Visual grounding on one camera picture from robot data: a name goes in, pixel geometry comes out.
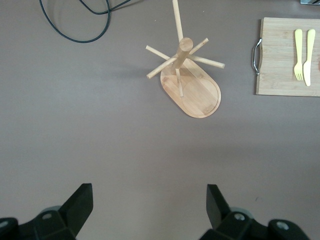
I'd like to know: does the black looped cable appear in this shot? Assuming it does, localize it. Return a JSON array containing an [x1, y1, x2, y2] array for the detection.
[[79, 0, 137, 15], [39, 0, 111, 44]]

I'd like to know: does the wooden cutting board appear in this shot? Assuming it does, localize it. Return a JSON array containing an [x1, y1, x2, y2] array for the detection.
[[250, 16, 320, 97]]

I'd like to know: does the yellow plastic fork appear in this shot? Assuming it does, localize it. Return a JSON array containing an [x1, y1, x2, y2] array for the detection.
[[293, 28, 304, 82]]

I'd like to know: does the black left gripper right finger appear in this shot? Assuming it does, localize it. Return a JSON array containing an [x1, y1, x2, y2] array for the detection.
[[199, 184, 311, 240]]

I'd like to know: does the wooden mug rack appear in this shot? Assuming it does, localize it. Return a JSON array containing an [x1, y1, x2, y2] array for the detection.
[[145, 0, 226, 119]]

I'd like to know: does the yellow plastic knife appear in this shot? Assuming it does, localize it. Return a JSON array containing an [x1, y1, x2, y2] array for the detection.
[[302, 28, 317, 87]]

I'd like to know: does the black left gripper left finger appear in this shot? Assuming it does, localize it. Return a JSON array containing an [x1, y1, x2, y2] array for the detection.
[[0, 183, 94, 240]]

